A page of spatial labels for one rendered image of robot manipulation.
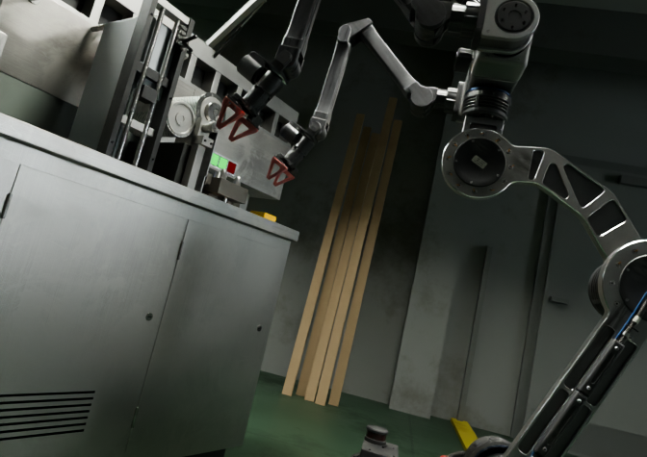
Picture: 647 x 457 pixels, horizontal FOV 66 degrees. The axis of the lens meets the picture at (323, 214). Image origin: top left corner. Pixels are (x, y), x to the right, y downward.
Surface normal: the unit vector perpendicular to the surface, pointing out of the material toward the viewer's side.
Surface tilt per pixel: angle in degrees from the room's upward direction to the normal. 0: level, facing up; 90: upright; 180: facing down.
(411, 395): 90
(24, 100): 90
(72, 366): 90
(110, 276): 90
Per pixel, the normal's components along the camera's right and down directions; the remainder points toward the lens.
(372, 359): -0.15, -0.19
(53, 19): 0.82, 0.10
